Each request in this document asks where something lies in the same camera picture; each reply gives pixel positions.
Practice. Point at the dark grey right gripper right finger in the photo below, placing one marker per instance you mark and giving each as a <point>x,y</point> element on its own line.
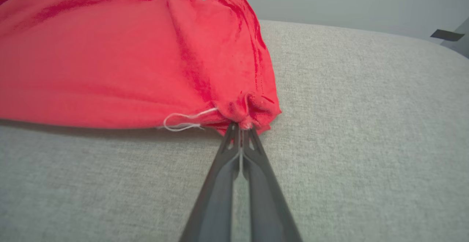
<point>265,198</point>

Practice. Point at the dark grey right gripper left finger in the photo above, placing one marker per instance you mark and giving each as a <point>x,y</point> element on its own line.
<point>216,198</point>

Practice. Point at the red garment with white stripes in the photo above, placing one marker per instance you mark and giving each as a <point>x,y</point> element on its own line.
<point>110,58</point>

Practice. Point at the grey fabric sofa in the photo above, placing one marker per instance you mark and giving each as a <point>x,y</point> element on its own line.
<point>348,143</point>

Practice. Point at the black tape piece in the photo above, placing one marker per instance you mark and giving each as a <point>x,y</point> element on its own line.
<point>447,35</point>

